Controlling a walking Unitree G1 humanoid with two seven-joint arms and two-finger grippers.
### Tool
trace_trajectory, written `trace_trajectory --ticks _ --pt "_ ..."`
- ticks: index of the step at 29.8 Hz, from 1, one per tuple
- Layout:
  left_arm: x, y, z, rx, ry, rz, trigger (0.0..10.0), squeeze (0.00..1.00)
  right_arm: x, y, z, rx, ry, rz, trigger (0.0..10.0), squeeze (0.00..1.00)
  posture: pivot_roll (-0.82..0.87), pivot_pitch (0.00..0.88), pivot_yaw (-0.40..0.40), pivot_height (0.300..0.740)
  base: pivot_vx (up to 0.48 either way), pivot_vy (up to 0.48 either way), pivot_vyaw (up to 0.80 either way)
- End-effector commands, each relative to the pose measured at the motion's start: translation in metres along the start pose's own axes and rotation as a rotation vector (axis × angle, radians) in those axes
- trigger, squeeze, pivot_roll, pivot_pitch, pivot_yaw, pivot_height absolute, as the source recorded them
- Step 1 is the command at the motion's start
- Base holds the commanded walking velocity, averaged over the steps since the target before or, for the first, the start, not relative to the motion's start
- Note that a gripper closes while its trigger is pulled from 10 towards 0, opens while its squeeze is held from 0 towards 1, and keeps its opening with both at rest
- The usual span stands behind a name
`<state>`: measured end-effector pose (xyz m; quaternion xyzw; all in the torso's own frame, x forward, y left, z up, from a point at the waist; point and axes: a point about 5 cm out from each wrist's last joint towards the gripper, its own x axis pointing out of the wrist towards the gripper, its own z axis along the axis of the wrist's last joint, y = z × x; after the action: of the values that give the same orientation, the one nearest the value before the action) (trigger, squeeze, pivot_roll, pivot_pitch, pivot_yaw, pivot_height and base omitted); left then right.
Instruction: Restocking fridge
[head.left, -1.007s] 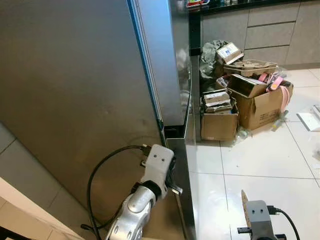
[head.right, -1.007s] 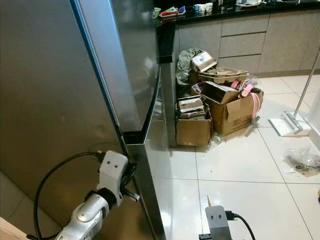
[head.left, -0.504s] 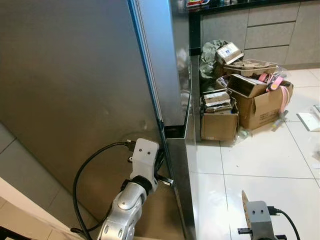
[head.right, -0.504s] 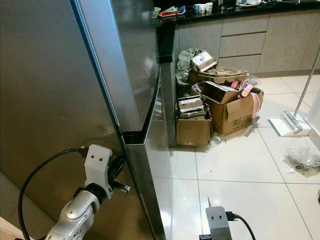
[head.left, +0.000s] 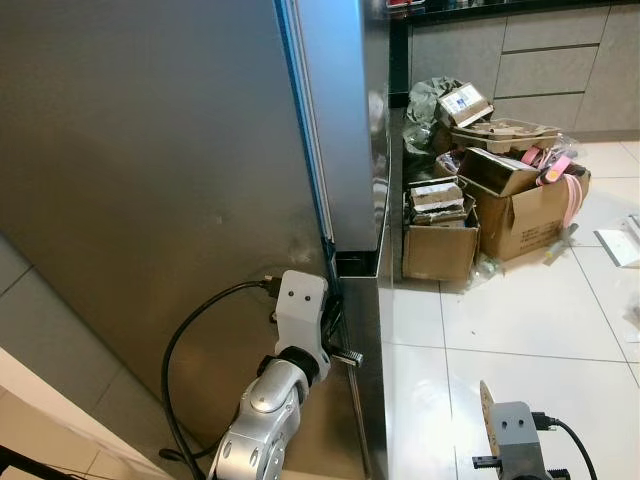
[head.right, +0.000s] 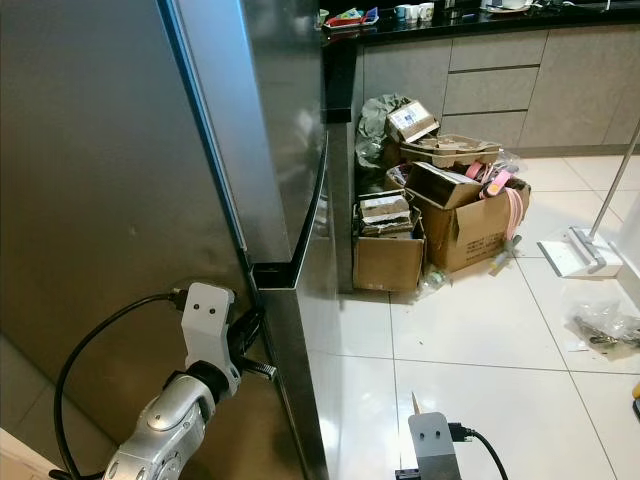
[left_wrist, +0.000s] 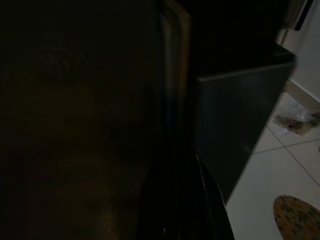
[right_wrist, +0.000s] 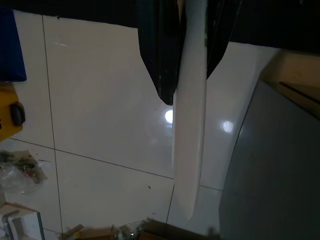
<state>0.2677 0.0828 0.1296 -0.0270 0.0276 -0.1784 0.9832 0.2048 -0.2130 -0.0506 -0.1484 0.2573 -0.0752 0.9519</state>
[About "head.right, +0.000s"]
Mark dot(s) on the grey steel fridge door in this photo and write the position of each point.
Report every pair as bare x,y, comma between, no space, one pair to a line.
275,120

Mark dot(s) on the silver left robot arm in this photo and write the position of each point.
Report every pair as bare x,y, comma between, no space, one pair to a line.
170,430

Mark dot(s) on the grey steel fridge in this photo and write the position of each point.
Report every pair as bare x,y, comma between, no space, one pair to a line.
90,150

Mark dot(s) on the small brown cardboard box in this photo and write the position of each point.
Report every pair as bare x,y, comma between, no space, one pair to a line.
385,265

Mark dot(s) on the large brown cardboard box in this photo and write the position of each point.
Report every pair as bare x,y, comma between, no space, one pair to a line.
470,235

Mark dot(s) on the green plastic bag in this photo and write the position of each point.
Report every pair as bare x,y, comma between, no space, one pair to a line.
372,125

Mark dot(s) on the crumpled clear plastic bag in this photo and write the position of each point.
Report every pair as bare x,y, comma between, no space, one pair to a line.
605,325

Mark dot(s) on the cardboard box with white label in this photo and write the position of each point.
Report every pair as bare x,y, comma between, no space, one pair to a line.
410,120

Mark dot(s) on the white flat floor mop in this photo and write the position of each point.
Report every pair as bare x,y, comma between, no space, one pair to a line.
575,255

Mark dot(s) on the brown pulp cup tray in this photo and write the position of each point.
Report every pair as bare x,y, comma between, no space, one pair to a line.
455,148

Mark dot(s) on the grey kitchen cabinets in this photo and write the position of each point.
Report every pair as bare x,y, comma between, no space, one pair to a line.
500,90

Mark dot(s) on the black kitchen countertop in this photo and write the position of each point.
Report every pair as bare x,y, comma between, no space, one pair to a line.
460,30

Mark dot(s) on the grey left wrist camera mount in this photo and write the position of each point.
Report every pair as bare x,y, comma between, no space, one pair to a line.
210,330

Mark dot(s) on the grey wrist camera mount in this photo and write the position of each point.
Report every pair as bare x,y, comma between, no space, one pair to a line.
210,330
435,450

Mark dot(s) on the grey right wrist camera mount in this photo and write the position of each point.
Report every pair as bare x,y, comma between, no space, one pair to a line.
435,450

